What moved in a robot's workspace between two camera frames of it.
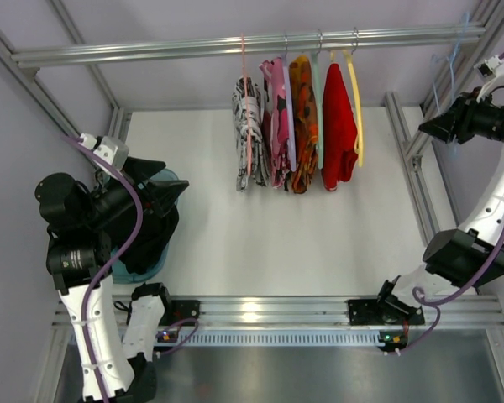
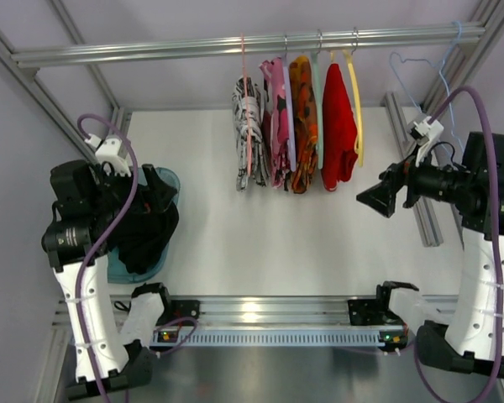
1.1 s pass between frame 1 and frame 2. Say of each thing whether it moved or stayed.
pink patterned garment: stayed
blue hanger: moved
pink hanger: stayed
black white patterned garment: stayed
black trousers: stayed
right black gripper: moved
